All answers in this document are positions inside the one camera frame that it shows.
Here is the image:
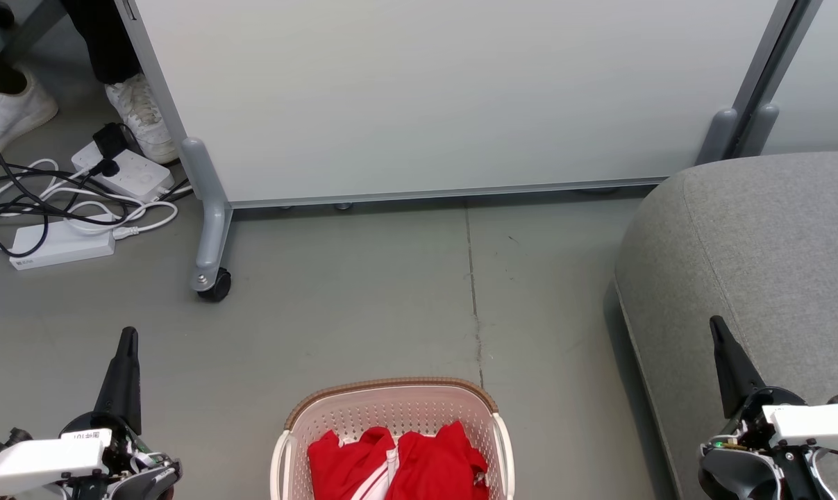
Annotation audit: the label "grey chair base leg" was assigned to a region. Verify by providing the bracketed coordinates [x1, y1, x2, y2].
[0, 0, 69, 63]

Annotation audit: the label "black and white cables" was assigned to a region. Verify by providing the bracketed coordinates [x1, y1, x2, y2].
[0, 111, 142, 258]

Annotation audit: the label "white partition panel grey frame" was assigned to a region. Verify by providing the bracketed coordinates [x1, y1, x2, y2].
[738, 0, 838, 157]
[113, 0, 805, 209]

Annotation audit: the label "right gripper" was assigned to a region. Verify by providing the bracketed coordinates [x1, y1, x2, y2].
[698, 316, 836, 500]

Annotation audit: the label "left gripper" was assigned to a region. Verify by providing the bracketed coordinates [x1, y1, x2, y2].
[61, 326, 183, 500]

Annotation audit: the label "grey fabric sofa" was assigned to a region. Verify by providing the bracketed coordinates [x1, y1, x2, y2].
[613, 151, 838, 500]

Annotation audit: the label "white long power strip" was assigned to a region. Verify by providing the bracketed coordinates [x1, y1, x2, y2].
[9, 217, 117, 270]

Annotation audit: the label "white sneaker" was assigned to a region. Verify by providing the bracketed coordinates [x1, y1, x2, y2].
[105, 73, 180, 165]
[0, 66, 60, 171]

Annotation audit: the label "red white-striped garment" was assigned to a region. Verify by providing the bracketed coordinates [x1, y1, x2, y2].
[391, 420, 490, 500]
[308, 427, 400, 500]

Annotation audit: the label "pink perforated laundry basket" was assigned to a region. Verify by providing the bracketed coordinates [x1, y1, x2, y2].
[269, 377, 515, 500]

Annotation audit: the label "short grey partition foot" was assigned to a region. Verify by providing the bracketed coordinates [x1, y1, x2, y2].
[696, 108, 739, 165]
[738, 104, 780, 157]

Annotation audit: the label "black power adapter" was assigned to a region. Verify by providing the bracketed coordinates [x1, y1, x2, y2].
[92, 123, 129, 160]

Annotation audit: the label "black caster wheel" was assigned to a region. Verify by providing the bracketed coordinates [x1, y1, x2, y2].
[196, 269, 232, 303]

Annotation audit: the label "white square power strip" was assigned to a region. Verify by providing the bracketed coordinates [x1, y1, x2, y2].
[72, 142, 175, 203]

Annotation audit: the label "white power cable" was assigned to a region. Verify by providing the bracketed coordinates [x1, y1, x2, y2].
[112, 198, 180, 240]
[0, 158, 79, 217]

